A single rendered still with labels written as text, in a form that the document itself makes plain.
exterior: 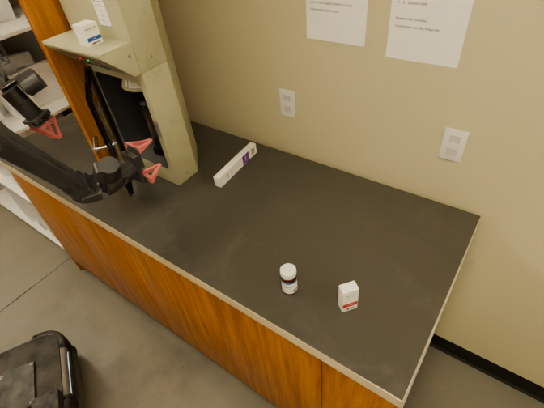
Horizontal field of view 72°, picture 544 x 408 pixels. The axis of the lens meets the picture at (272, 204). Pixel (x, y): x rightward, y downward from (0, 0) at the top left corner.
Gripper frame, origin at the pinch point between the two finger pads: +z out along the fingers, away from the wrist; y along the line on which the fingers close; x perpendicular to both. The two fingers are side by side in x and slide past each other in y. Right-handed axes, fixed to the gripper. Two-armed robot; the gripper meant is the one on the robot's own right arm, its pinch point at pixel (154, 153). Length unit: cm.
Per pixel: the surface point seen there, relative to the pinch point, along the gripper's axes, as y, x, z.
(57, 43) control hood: 30.8, 33.0, 1.4
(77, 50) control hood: 30.5, 20.8, 0.5
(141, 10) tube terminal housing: 37.3, 9.2, 18.8
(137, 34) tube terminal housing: 31.7, 9.3, 14.7
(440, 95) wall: 9, -72, 55
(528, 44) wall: 26, -90, 56
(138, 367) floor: -120, 26, -38
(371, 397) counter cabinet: -43, -86, -15
